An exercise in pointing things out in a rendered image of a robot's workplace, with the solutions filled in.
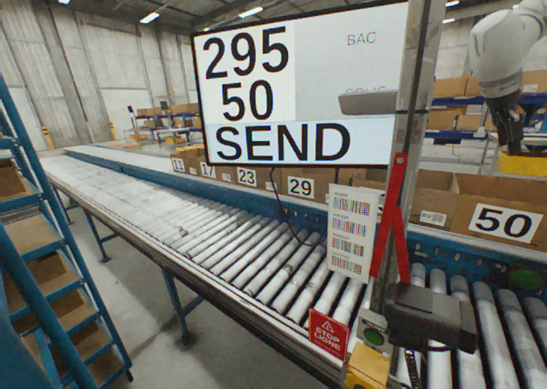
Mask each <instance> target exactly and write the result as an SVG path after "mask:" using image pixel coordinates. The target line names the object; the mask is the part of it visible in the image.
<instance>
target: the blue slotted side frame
mask: <svg viewBox="0 0 547 389"><path fill-rule="evenodd" d="M63 150H65V149H63ZM65 151H66V152H67V154H68V156H70V157H72V158H75V159H78V160H81V161H83V162H88V163H91V164H94V165H98V166H100V167H102V168H108V169H110V170H114V171H116V172H118V173H119V172H120V173H121V169H120V168H119V165H122V167H123V170H124V173H125V174H126V175H129V176H132V177H134V178H135V177H136V178H139V179H142V180H145V181H146V180H147V181H148V182H151V183H154V184H158V185H161V186H164V187H167V188H172V189H175V190H176V191H180V192H184V193H188V194H190V195H191V194H192V193H193V194H192V195H193V196H198V197H202V198H203V199H208V200H209V201H214V202H215V203H221V205H222V204H225V205H227V207H229V206H232V207H233V208H234V209H236V208H238V209H240V212H241V211H242V210H246V211H247V213H248V214H249V213H250V212H252V213H254V214H255V216H257V215H261V216H262V219H264V218H265V217H268V218H270V220H271V222H272V221H273V220H277V221H279V225H281V224H282V223H283V222H285V223H287V222H286V220H285V217H284V215H283V212H282V210H281V208H280V206H279V202H278V199H274V198H270V197H264V196H260V195H256V194H252V193H248V192H242V191H238V190H234V189H230V188H226V187H223V186H216V185H212V184H209V183H204V182H201V181H197V180H190V179H187V178H183V177H179V176H175V175H171V174H165V173H162V172H157V171H154V170H150V169H147V168H141V167H136V166H133V165H129V164H125V163H122V162H115V161H111V160H108V159H104V158H101V157H97V156H90V155H86V154H83V153H79V152H76V151H72V150H65ZM72 153H73V154H72ZM87 157H88V158H87ZM139 171H140V172H139ZM157 176H158V177H157ZM164 178H165V179H164ZM172 181H173V182H172ZM157 182H158V183H157ZM176 183H177V184H176ZM164 184H165V185H164ZM189 184H190V186H189ZM193 186H194V188H193ZM175 187H176V188H175ZM183 188H184V189H183ZM198 188H199V190H198ZM214 191H215V193H214ZM220 193H221V194H220ZM202 194H203V196H202ZM207 196H208V197H207ZM212 197H213V198H212ZM238 197H239V200H238ZM218 199H219V201H218ZM245 199H246V202H245ZM252 200H253V201H254V204H253V201H252ZM224 201H225V203H224ZM230 202H231V205H230ZM260 202H261V203H262V206H261V205H260ZM280 202H281V204H282V207H283V208H285V209H286V210H287V213H285V215H286V217H287V219H288V221H289V223H290V225H291V227H292V226H297V227H298V229H299V232H300V231H301V230H302V229H304V228H305V229H307V230H308V231H309V236H308V237H307V238H306V239H308V238H309V237H310V235H311V234H312V233H314V232H317V233H318V234H319V235H320V236H321V240H320V241H319V242H318V243H320V242H321V241H322V239H323V238H324V237H325V236H326V234H327V232H328V225H327V221H328V212H327V211H323V210H319V209H313V208H310V207H306V206H302V205H299V204H294V203H288V202H285V201H281V200H280ZM236 204H237V206H236ZM239 205H240V206H239ZM268 205H269V208H268ZM243 206H244V208H243ZM276 207H278V210H277V208H276ZM257 210H258V213H257ZM265 211H266V215H265ZM284 211H285V210H284ZM295 211H296V212H297V216H295ZM273 214H274V218H273ZM305 215H307V219H305ZM277 216H278V217H277ZM281 216H282V217H283V220H281ZM316 217H317V218H318V221H316ZM311 218H312V219H311ZM291 221H292V223H291ZM300 222H302V226H300ZM310 225H312V229H310ZM316 228H317V229H316ZM322 228H323V233H322V232H321V229H322ZM405 241H406V248H407V252H408V253H409V255H408V261H409V273H410V272H411V266H412V265H413V264H414V263H420V264H422V265H423V266H424V267H425V269H426V278H425V279H426V280H430V271H431V270H432V269H435V268H437V269H440V270H442V271H443V272H444V273H445V281H446V286H448V287H450V277H451V276H452V275H456V274H457V275H460V276H462V277H464V278H465V279H466V281H467V284H468V293H470V294H473V289H472V284H473V283H474V282H477V281H480V282H484V283H486V284H487V285H488V286H489V287H490V288H491V294H492V296H493V300H494V302H496V303H498V301H497V296H496V291H497V290H499V289H507V290H510V291H511V292H513V293H514V294H515V296H516V297H517V300H518V302H519V304H520V307H521V309H522V311H524V312H526V311H525V309H524V306H523V304H522V300H523V299H524V298H537V299H539V300H541V301H542V302H543V303H544V305H545V307H546V309H547V277H546V280H545V281H544V283H543V285H542V287H541V289H540V290H541V293H540V294H539V296H535V293H536V292H532V291H529V290H526V289H525V290H523V288H519V287H517V286H513V287H512V288H508V286H509V284H505V283H503V278H504V276H505V274H506V272H507V269H508V267H509V264H510V263H514V264H518V265H521V266H525V267H529V268H535V269H538V270H542V271H545V272H547V263H544V262H537V261H533V260H530V259H526V258H522V257H518V256H512V255H508V254H504V253H501V252H497V251H493V250H487V249H483V248H479V247H475V246H471V245H465V244H461V243H457V242H453V241H449V240H446V239H439V238H435V237H432V236H428V235H424V234H420V233H414V232H410V231H407V234H406V239H405ZM318 243H317V244H318ZM408 244H409V245H408ZM417 244H420V247H419V249H418V250H417V249H416V245H417ZM426 248H427V249H428V250H427V249H426ZM435 249H438V254H437V255H436V254H434V252H435ZM446 253H447V254H448V255H446ZM456 254H459V258H458V260H456V259H455V256H456ZM415 257H416V258H415ZM423 257H425V258H426V262H425V263H423V262H422V260H423ZM467 259H469V260H467ZM479 259H480V260H482V262H481V264H480V265H479V266H478V265H476V264H477V261H478V260H479ZM433 262H434V263H433ZM443 262H444V263H445V267H444V268H441V266H442V263H443ZM496 263H500V264H501V265H502V266H506V269H505V271H504V272H501V268H502V267H501V268H497V267H496V266H495V264H496ZM490 265H492V266H490ZM453 268H454V269H453ZM464 268H465V269H466V273H465V274H462V270H463V269H464ZM474 274H476V275H474ZM486 275H489V278H488V281H484V278H485V276H486ZM498 281H499V282H498Z"/></svg>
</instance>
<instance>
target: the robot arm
mask: <svg viewBox="0 0 547 389"><path fill-rule="evenodd" d="M545 35H547V0H524V1H522V2H521V3H520V4H519V5H518V6H517V7H516V8H515V9H514V10H513V11H512V10H510V9H504V10H500V11H497V12H496V13H494V14H491V15H489V16H487V17H485V18H484V19H483V20H482V21H480V22H479V23H477V24H476V25H475V26H474V27H473V29H472V31H471V32H470V36H469V41H468V54H469V60H470V64H471V68H472V70H473V73H474V74H475V76H476V77H477V80H478V84H479V90H480V95H482V96H483V97H484V98H485V105H486V106H487V107H489V108H490V111H491V119H492V125H493V126H496V129H497V138H498V143H499V146H500V147H501V146H504V145H507V148H508V154H509V156H512V155H514V154H518V153H521V140H522V139H524V133H523V126H522V117H523V114H518V115H517V114H516V107H515V103H516V102H517V101H518V100H519V99H520V98H521V86H522V85H523V82H524V80H523V71H522V70H523V67H522V61H523V58H525V57H526V55H527V53H528V52H529V50H530V49H531V48H532V46H533V45H534V44H535V43H536V42H538V41H539V40H540V39H541V38H543V37H544V36H545Z"/></svg>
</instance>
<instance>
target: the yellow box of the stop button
mask: <svg viewBox="0 0 547 389"><path fill-rule="evenodd" d="M389 366H390V359H389V358H388V357H386V356H384V355H382V354H380V353H379V352H377V351H375V350H373V349H371V348H369V347H367V346H366V345H364V344H362V343H360V342H358V341H357V342H355V345H354V348H353V351H352V353H351V356H350V360H349V366H348V368H347V373H346V381H345V386H346V389H385V388H390V389H403V387H402V386H401V385H400V384H399V383H398V381H396V380H394V379H391V378H390V376H388V371H389Z"/></svg>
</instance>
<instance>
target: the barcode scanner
mask: <svg viewBox="0 0 547 389"><path fill-rule="evenodd" d="M383 304H384V318H385V320H386V321H387V322H388V323H389V324H390V325H392V326H394V330H395V332H392V331H390V330H389V333H388V338H387V341H388V343H389V344H391V345H395V346H398V347H402V348H404V349H407V350H411V351H416V352H419V353H423V352H424V350H425V348H424V345H425V344H426V339H430V340H433V341H435V342H438V343H440V344H443V345H447V346H449V347H454V348H456V347H458V349H459V350H460V351H462V352H465V353H467V354H469V355H473V354H474V353H475V352H476V351H477V349H478V342H479V331H478V326H477V321H476V317H475V313H474V309H473V306H472V304H471V303H469V302H466V301H462V300H457V299H455V298H453V297H452V296H449V295H445V294H442V293H438V292H433V291H432V289H429V288H425V287H422V286H416V285H412V284H409V283H405V282H402V281H398V283H397V282H392V283H390V284H389V285H388V287H387V289H386V293H385V299H384V302H383Z"/></svg>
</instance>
